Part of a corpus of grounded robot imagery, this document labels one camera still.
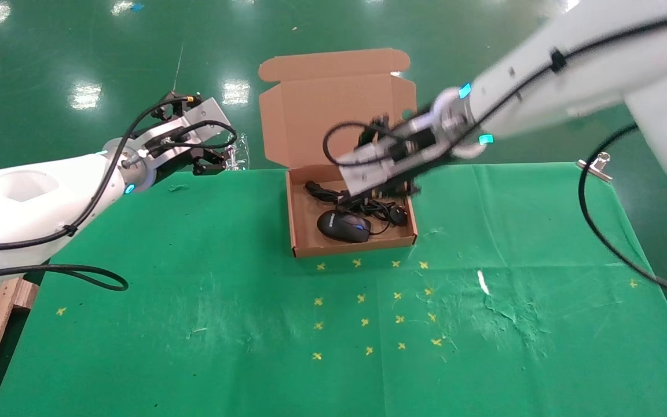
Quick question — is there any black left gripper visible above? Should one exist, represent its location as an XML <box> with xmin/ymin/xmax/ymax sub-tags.
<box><xmin>151</xmin><ymin>91</ymin><xmax>228</xmax><ymax>177</ymax></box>

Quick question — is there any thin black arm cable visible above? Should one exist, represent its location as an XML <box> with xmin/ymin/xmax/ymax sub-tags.
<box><xmin>322</xmin><ymin>10</ymin><xmax>667</xmax><ymax>170</ymax></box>
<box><xmin>0</xmin><ymin>95</ymin><xmax>239</xmax><ymax>253</ymax></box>

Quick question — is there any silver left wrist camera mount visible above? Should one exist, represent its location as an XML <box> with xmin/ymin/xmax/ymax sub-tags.
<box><xmin>130</xmin><ymin>97</ymin><xmax>233</xmax><ymax>170</ymax></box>

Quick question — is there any black wired computer mouse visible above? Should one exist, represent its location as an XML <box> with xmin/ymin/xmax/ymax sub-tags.
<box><xmin>316</xmin><ymin>209</ymin><xmax>393</xmax><ymax>243</ymax></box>

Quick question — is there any black data cable with plug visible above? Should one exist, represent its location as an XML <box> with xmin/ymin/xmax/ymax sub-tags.
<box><xmin>304</xmin><ymin>180</ymin><xmax>410</xmax><ymax>227</ymax></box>

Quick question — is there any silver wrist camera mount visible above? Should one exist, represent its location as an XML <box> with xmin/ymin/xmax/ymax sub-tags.
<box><xmin>336</xmin><ymin>112</ymin><xmax>445</xmax><ymax>198</ymax></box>
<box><xmin>130</xmin><ymin>97</ymin><xmax>233</xmax><ymax>170</ymax></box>

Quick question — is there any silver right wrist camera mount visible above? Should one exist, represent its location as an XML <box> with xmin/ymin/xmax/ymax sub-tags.
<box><xmin>336</xmin><ymin>112</ymin><xmax>445</xmax><ymax>198</ymax></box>

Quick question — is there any thick black right hanging cable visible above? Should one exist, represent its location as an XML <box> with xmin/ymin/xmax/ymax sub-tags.
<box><xmin>578</xmin><ymin>122</ymin><xmax>667</xmax><ymax>302</ymax></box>

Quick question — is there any thick black hanging cable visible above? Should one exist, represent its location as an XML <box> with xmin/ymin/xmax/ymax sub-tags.
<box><xmin>578</xmin><ymin>122</ymin><xmax>667</xmax><ymax>302</ymax></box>
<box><xmin>0</xmin><ymin>264</ymin><xmax>129</xmax><ymax>292</ymax></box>

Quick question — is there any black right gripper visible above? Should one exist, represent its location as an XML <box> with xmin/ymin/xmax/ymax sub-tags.
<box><xmin>359</xmin><ymin>115</ymin><xmax>462</xmax><ymax>201</ymax></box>

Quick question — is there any thick black left hanging cable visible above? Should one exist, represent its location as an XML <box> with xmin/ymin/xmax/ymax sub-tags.
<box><xmin>0</xmin><ymin>264</ymin><xmax>129</xmax><ymax>292</ymax></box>

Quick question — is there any metal binder clip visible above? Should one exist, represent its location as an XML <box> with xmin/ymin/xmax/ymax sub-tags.
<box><xmin>575</xmin><ymin>151</ymin><xmax>613</xmax><ymax>184</ymax></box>

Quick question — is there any clear plastic bottle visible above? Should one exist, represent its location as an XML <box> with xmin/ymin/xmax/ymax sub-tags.
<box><xmin>225</xmin><ymin>132</ymin><xmax>251</xmax><ymax>171</ymax></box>

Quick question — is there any open brown cardboard box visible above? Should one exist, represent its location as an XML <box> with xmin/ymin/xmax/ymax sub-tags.
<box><xmin>257</xmin><ymin>48</ymin><xmax>419</xmax><ymax>258</ymax></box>

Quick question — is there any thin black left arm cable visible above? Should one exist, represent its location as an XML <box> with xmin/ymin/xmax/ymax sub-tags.
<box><xmin>0</xmin><ymin>95</ymin><xmax>239</xmax><ymax>253</ymax></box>

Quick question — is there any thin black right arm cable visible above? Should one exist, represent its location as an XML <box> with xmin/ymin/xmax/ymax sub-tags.
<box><xmin>322</xmin><ymin>10</ymin><xmax>667</xmax><ymax>170</ymax></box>

